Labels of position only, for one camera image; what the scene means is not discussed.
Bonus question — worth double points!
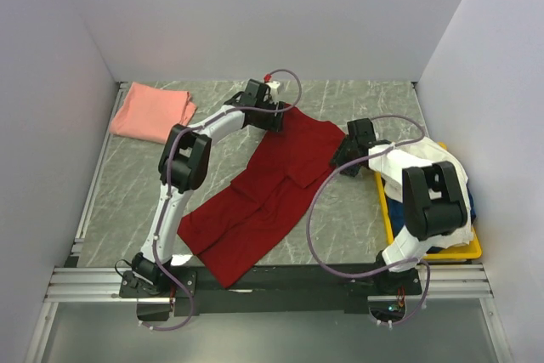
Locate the blue t shirt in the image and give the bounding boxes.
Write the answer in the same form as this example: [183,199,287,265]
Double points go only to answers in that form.
[383,182,477,254]

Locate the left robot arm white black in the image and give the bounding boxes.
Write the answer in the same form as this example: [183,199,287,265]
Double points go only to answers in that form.
[131,77,286,297]

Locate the folded pink t shirt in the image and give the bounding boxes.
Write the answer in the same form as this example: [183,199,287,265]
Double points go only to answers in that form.
[109,82,197,145]

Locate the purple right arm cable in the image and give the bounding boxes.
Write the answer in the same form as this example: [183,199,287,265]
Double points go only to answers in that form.
[306,114,431,327]

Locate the yellow plastic bin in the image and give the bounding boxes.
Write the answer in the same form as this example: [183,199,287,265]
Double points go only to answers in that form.
[370,145,482,272]

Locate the red t shirt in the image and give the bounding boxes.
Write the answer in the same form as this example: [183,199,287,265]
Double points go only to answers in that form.
[178,108,344,288]

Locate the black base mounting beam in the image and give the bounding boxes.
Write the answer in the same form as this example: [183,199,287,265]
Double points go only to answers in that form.
[119,265,422,321]

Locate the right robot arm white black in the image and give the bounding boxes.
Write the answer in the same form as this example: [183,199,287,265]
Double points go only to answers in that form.
[331,118,472,294]

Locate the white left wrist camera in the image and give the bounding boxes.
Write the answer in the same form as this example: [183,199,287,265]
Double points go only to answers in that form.
[263,73,282,99]

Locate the white t shirt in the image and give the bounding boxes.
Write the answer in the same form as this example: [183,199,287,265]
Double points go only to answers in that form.
[385,137,471,247]

